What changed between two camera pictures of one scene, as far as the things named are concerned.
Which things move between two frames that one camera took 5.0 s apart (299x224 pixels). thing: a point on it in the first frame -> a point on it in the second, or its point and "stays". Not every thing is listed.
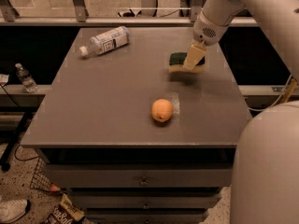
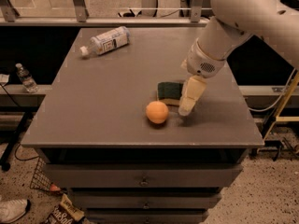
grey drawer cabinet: x=131 y=141 stays
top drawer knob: x=144 y=182 stays
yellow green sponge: x=176 y=63 -> x=169 y=92
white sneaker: x=12 y=210 stays
